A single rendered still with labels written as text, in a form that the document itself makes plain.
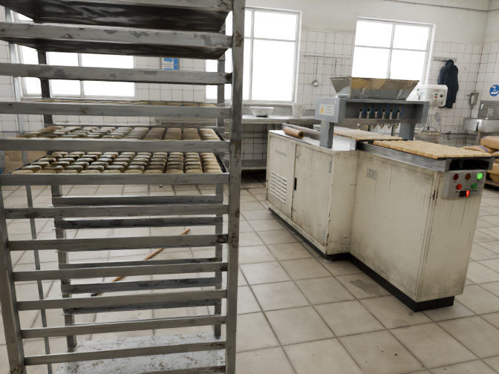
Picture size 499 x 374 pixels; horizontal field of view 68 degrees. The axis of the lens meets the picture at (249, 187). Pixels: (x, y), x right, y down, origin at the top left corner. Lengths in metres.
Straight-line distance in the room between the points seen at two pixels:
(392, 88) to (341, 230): 1.04
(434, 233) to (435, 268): 0.22
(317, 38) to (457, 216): 4.17
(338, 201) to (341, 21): 3.94
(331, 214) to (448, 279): 0.81
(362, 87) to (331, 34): 3.44
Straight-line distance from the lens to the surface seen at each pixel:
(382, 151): 2.46
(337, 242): 2.76
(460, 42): 7.40
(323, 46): 5.98
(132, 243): 1.10
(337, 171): 2.58
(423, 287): 2.35
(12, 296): 1.21
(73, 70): 1.04
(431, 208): 2.17
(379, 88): 2.75
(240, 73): 0.98
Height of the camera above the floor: 1.20
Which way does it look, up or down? 14 degrees down
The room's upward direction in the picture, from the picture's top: 2 degrees clockwise
